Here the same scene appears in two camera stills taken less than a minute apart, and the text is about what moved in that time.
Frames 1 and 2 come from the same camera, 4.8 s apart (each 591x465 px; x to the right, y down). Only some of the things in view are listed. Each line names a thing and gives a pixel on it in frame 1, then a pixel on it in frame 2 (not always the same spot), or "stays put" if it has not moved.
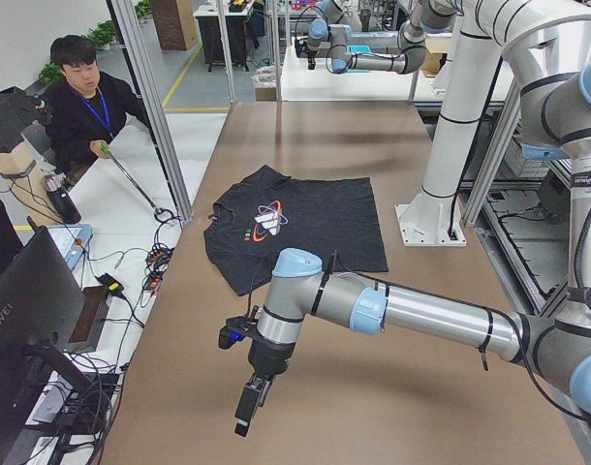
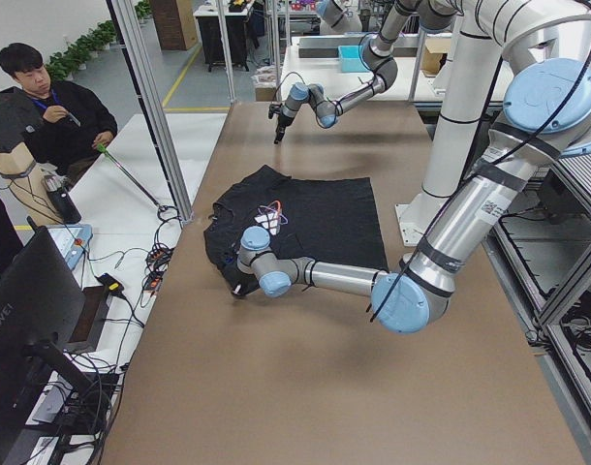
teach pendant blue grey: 72,239 stays put
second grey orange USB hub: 153,280 stays put
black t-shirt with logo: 268,212 stays put
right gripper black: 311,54 → 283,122
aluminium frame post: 128,19 stays put
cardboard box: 434,61 stays put
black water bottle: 60,199 stays put
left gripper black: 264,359 → 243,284
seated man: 86,106 → 65,126
